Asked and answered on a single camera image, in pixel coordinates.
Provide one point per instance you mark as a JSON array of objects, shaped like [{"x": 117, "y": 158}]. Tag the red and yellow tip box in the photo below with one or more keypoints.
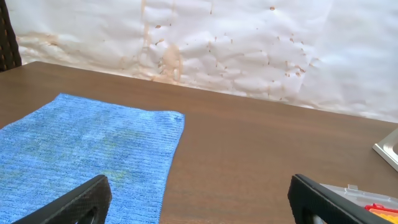
[{"x": 370, "y": 200}]

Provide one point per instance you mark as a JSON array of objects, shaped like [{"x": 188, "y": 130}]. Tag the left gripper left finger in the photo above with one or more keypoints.
[{"x": 81, "y": 202}]

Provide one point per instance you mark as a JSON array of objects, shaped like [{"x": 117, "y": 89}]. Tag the dark wicker chair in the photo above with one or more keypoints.
[{"x": 7, "y": 37}]

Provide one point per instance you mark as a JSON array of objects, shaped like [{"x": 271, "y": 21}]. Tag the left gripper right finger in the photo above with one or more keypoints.
[{"x": 320, "y": 202}]

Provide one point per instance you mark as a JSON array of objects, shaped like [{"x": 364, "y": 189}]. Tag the blue cloth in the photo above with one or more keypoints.
[{"x": 84, "y": 146}]

